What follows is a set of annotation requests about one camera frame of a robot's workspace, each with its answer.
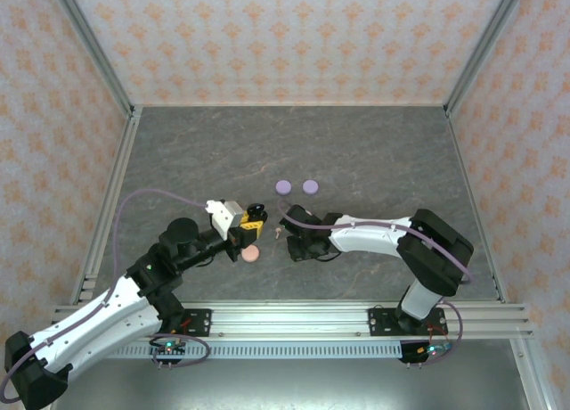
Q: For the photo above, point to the black earbud charging case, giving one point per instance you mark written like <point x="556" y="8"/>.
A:
<point x="256" y="210"/>

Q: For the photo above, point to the pink earbud charging case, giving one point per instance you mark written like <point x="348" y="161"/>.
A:
<point x="253" y="255"/>

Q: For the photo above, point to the purple earbud charging case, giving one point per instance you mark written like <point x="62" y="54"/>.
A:
<point x="310" y="186"/>
<point x="283" y="186"/>

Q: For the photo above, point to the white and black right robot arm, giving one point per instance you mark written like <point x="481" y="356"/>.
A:
<point x="369" y="238"/>

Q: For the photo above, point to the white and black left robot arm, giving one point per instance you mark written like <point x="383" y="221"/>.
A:
<point x="102" y="312"/>

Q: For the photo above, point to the small circuit board with LED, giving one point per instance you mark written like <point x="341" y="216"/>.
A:
<point x="168" y="348"/>
<point x="420" y="352"/>

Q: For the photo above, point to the grey metal panel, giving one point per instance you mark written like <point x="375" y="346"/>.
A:
<point x="289" y="383"/>

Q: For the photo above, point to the long aluminium base rail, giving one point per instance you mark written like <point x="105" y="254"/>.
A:
<point x="289" y="316"/>

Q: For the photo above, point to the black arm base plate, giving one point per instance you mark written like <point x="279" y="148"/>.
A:
<point x="200" y="323"/>
<point x="380" y="323"/>

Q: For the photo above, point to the aluminium table side rail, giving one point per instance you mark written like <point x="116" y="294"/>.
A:
<point x="113" y="196"/>
<point x="465" y="171"/>

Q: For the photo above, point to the aluminium frame post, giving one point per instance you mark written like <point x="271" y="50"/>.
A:
<point x="96" y="49"/>
<point x="482" y="49"/>

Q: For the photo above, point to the aluminium frame rail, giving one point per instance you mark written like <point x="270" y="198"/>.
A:
<point x="530" y="374"/>

